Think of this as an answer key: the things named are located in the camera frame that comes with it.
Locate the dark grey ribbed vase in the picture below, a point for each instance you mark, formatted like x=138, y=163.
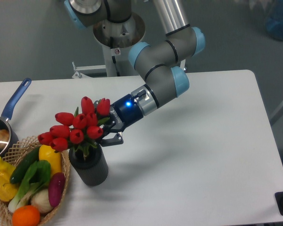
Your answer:
x=93, y=170

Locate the green bok choy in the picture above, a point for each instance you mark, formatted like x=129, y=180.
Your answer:
x=36, y=177

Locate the orange mandarin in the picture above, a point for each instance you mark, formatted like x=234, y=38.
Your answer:
x=26, y=216

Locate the white garlic bulb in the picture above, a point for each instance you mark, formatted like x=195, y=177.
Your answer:
x=41, y=201

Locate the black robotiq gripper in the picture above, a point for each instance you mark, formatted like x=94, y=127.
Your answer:
x=122, y=113

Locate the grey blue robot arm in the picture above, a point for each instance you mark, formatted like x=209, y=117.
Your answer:
x=161, y=83

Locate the woven wicker basket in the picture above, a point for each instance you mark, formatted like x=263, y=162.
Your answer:
x=14, y=156

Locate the red tulip bouquet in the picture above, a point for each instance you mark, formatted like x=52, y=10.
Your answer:
x=79, y=131

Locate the yellow lemon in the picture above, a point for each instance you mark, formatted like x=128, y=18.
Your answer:
x=49, y=154

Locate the green cucumber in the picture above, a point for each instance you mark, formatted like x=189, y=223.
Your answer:
x=20, y=171

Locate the blue handled saucepan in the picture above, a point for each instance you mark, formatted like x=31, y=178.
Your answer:
x=7, y=113

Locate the yellow bell pepper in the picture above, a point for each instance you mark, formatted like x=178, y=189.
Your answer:
x=7, y=189

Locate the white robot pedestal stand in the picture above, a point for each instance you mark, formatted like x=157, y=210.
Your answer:
x=118, y=29

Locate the blue translucent bag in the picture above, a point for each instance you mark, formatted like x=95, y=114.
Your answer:
x=274, y=20

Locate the purple eggplant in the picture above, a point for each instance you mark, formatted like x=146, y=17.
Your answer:
x=55, y=188

